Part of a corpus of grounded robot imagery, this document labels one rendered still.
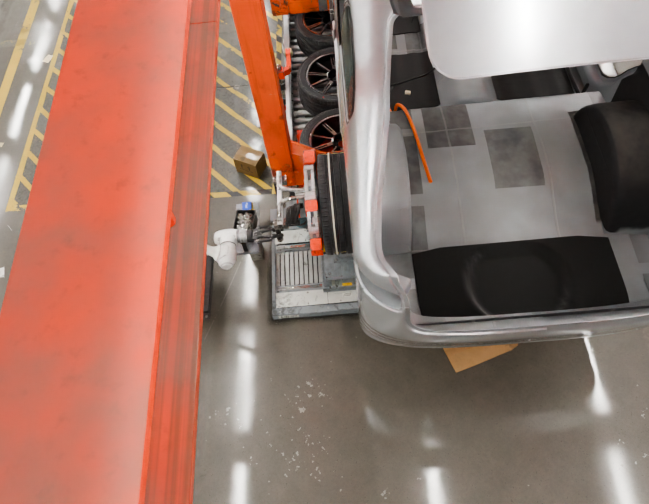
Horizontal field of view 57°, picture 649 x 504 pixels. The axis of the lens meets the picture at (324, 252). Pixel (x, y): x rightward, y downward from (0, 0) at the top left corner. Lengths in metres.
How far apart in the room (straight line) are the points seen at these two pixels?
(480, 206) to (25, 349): 3.10
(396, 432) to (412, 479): 0.31
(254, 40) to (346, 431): 2.51
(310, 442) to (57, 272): 3.26
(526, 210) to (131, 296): 3.11
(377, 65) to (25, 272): 2.41
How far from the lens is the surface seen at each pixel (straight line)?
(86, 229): 1.06
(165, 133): 1.14
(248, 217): 4.27
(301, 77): 5.19
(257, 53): 3.53
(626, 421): 4.46
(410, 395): 4.21
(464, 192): 3.76
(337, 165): 3.66
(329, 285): 4.38
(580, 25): 1.87
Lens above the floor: 4.02
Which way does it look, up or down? 59 degrees down
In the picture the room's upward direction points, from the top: 9 degrees counter-clockwise
